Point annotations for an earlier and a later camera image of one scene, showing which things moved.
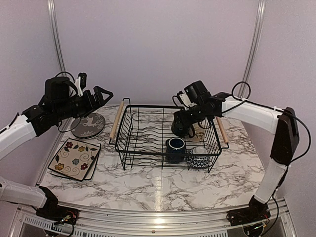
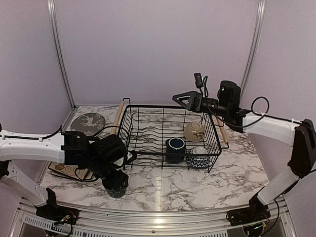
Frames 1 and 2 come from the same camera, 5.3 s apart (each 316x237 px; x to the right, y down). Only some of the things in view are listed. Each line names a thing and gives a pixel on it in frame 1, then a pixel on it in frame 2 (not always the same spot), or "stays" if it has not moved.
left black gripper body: x=88 y=106 -> x=109 y=179
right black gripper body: x=198 y=114 -> x=199 y=96
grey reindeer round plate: x=89 y=126 stays
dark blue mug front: x=176 y=149 stays
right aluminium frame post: x=259 y=18 stays
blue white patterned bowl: x=198 y=162 stays
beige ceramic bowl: x=200 y=133 stays
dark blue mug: x=182 y=130 -> x=117 y=190
